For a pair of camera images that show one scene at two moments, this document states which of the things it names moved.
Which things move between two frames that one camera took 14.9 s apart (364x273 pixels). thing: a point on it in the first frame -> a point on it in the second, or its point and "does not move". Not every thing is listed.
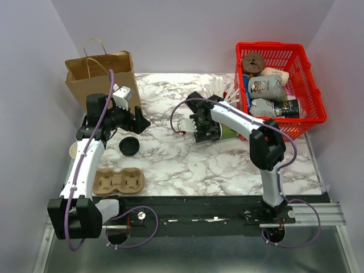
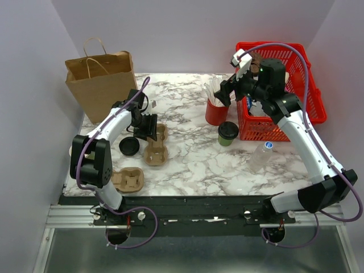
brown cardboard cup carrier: x=127 y=181 does not move
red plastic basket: x=274 y=81 does not move
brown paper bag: x=90 y=74 does not move
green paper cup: x=226 y=132 -> x=224 y=141
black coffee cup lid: x=129 y=145 does not move
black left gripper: x=141 y=122 -> x=151 y=129
